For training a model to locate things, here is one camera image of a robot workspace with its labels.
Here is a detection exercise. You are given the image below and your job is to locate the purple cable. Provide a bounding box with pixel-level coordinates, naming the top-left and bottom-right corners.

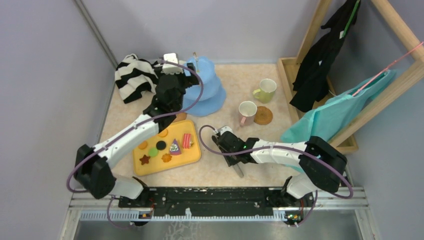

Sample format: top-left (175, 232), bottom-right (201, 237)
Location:
top-left (66, 60), bottom-right (205, 231)
top-left (198, 124), bottom-right (355, 227)

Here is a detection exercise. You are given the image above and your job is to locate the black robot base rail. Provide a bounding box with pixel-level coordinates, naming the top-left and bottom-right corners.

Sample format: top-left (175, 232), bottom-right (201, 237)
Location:
top-left (118, 187), bottom-right (315, 225)

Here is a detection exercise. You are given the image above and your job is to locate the left woven round coaster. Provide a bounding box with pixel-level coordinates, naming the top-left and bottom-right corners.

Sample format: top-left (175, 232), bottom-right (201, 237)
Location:
top-left (173, 112), bottom-right (187, 123)

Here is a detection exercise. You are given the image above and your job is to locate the wooden clothes rack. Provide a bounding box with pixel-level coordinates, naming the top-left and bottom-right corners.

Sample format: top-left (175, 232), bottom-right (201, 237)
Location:
top-left (276, 0), bottom-right (424, 155)

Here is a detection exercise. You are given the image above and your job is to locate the black hanging garment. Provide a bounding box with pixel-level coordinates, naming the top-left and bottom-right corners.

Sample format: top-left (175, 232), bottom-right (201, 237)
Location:
top-left (290, 0), bottom-right (361, 113)

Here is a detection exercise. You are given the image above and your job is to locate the brown star cookie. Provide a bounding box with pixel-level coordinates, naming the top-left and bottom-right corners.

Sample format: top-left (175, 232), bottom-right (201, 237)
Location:
top-left (139, 155), bottom-right (151, 165)

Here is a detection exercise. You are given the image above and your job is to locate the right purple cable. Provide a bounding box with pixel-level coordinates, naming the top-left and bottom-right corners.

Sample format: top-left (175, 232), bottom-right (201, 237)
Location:
top-left (198, 124), bottom-right (355, 227)

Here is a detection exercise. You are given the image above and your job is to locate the orange round cookie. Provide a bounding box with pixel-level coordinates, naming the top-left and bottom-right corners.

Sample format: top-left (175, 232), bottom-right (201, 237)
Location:
top-left (138, 141), bottom-right (149, 150)
top-left (157, 129), bottom-right (169, 138)

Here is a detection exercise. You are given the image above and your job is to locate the right woven round coaster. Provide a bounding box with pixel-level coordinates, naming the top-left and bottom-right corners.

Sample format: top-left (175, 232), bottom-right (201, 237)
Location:
top-left (254, 106), bottom-right (274, 125)

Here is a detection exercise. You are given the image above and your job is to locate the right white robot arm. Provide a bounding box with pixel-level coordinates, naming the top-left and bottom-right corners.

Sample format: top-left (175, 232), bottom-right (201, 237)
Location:
top-left (211, 129), bottom-right (347, 206)

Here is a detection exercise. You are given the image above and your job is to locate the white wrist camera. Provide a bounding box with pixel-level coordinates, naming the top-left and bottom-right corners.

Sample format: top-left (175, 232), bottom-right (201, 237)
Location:
top-left (161, 52), bottom-right (180, 74)
top-left (216, 125), bottom-right (233, 136)

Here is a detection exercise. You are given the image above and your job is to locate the teal hanging shirt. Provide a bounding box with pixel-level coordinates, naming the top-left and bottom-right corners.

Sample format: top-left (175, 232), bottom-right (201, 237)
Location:
top-left (280, 70), bottom-right (397, 143)

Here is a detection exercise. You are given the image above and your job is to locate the green mug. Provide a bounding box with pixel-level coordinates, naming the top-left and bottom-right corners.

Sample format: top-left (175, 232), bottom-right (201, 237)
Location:
top-left (252, 78), bottom-right (277, 104)

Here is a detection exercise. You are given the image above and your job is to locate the pink clothes hanger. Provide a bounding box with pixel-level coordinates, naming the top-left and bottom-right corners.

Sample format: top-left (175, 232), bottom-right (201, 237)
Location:
top-left (350, 41), bottom-right (424, 97)

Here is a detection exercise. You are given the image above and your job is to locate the red striped cake slice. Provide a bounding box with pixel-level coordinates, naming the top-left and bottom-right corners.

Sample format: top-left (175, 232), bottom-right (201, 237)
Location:
top-left (182, 133), bottom-right (193, 149)

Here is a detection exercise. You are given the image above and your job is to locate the woven round coaster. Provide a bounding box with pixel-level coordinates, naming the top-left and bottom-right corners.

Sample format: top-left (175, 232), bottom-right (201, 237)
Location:
top-left (254, 106), bottom-right (274, 125)
top-left (173, 112), bottom-right (187, 123)

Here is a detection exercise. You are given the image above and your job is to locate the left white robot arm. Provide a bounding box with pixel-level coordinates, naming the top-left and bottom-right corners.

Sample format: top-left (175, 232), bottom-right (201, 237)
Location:
top-left (66, 63), bottom-right (204, 207)

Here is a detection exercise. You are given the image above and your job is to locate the pink mug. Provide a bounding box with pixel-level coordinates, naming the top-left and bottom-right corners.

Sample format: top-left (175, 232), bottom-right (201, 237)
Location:
top-left (238, 101), bottom-right (258, 127)

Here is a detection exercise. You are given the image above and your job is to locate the purple triangular cake slice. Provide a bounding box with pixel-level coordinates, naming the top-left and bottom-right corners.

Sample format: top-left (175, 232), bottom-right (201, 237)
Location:
top-left (169, 138), bottom-right (182, 156)

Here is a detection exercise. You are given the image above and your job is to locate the green macaron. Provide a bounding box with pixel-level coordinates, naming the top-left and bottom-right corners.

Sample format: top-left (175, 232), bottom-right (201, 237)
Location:
top-left (148, 147), bottom-right (159, 158)

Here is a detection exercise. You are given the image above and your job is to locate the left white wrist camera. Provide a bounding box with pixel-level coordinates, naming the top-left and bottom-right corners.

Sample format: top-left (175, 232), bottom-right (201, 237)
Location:
top-left (161, 52), bottom-right (180, 74)

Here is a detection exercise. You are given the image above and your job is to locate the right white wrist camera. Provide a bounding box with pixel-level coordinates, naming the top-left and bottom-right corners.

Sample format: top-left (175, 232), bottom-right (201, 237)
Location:
top-left (216, 125), bottom-right (233, 136)

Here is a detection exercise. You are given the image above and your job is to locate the blue three-tier cake stand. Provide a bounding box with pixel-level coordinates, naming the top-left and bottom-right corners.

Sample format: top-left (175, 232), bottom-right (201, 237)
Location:
top-left (185, 56), bottom-right (227, 117)

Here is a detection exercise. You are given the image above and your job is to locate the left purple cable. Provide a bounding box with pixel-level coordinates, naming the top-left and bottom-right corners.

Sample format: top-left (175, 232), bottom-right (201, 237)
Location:
top-left (66, 60), bottom-right (205, 231)

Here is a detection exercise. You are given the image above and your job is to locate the black white striped cloth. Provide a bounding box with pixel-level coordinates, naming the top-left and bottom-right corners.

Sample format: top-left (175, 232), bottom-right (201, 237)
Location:
top-left (114, 53), bottom-right (161, 104)

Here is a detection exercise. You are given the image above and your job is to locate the orange flower cookie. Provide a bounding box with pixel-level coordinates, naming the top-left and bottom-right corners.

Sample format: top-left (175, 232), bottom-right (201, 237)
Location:
top-left (161, 153), bottom-right (173, 163)

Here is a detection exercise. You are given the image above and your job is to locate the black macaron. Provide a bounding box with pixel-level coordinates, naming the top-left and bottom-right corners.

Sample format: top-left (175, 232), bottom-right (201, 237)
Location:
top-left (155, 140), bottom-right (167, 151)

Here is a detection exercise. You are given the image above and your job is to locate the yellow plastic tray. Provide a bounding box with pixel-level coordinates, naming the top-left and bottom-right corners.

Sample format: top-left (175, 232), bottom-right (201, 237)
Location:
top-left (132, 119), bottom-right (202, 176)

